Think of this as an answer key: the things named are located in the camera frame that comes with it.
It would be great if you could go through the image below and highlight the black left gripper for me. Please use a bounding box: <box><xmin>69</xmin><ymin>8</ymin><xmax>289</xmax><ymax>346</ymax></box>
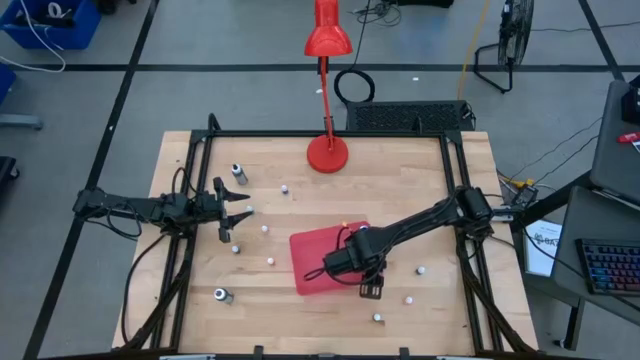
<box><xmin>192</xmin><ymin>177</ymin><xmax>255</xmax><ymax>244</ymax></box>

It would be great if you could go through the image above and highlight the grey desk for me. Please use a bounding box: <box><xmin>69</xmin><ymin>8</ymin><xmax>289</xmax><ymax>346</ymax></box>
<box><xmin>552</xmin><ymin>185</ymin><xmax>640</xmax><ymax>326</ymax></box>

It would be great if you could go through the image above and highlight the white paper sheet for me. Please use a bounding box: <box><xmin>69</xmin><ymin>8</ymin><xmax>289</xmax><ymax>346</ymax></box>
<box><xmin>523</xmin><ymin>218</ymin><xmax>564</xmax><ymax>279</ymax></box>

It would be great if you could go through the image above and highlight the black equipment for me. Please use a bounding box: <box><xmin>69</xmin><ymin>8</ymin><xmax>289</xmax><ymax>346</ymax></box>
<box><xmin>0</xmin><ymin>155</ymin><xmax>21</xmax><ymax>194</ymax></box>

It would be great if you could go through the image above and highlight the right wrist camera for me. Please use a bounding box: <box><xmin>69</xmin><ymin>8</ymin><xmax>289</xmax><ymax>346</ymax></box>
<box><xmin>323</xmin><ymin>248</ymin><xmax>361</xmax><ymax>275</ymax></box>

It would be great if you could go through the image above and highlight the grey side table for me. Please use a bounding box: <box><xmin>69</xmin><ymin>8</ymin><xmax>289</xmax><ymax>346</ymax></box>
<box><xmin>589</xmin><ymin>79</ymin><xmax>640</xmax><ymax>206</ymax></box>

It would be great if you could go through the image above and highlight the black cable bundle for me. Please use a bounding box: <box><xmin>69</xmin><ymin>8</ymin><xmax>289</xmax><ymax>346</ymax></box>
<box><xmin>352</xmin><ymin>0</ymin><xmax>404</xmax><ymax>29</ymax></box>

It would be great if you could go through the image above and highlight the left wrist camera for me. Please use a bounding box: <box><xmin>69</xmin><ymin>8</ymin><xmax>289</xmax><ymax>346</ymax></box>
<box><xmin>195</xmin><ymin>193</ymin><xmax>216</xmax><ymax>217</ymax></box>

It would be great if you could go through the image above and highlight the black desk device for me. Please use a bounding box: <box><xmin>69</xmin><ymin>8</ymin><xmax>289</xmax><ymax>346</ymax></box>
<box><xmin>621</xmin><ymin>74</ymin><xmax>640</xmax><ymax>126</ymax></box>

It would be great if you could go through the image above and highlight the black perforated computer case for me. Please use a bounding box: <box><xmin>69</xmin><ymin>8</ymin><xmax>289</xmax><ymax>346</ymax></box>
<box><xmin>344</xmin><ymin>99</ymin><xmax>477</xmax><ymax>133</ymax></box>

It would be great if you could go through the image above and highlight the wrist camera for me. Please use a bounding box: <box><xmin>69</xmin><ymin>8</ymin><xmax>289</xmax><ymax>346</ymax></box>
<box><xmin>323</xmin><ymin>248</ymin><xmax>361</xmax><ymax>275</ymax></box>
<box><xmin>195</xmin><ymin>193</ymin><xmax>216</xmax><ymax>217</ymax></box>

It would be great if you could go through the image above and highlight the red desk lamp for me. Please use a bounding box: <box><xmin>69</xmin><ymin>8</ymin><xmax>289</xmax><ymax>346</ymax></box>
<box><xmin>303</xmin><ymin>0</ymin><xmax>354</xmax><ymax>175</ymax></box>

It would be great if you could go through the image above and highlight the black backlit keyboard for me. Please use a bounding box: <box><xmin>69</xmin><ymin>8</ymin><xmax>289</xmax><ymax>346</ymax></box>
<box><xmin>574</xmin><ymin>237</ymin><xmax>640</xmax><ymax>297</ymax></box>

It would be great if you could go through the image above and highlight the black power box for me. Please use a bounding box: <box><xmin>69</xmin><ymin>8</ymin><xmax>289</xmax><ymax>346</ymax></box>
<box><xmin>509</xmin><ymin>185</ymin><xmax>540</xmax><ymax>211</ymax></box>

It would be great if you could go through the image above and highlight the blue plastic bin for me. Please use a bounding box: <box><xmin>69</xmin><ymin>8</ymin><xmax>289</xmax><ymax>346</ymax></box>
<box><xmin>0</xmin><ymin>0</ymin><xmax>103</xmax><ymax>51</ymax></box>

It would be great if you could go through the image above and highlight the black floor fan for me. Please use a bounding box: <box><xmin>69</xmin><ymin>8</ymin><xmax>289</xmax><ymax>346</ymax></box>
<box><xmin>473</xmin><ymin>0</ymin><xmax>535</xmax><ymax>95</ymax></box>

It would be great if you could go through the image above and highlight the black power cable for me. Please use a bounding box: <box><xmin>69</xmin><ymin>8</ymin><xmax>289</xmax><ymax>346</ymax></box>
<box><xmin>333</xmin><ymin>0</ymin><xmax>376</xmax><ymax>105</ymax></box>

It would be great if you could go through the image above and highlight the red translucent plastic tray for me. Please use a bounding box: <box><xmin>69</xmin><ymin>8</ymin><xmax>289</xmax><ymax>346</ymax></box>
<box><xmin>288</xmin><ymin>220</ymin><xmax>374</xmax><ymax>297</ymax></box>

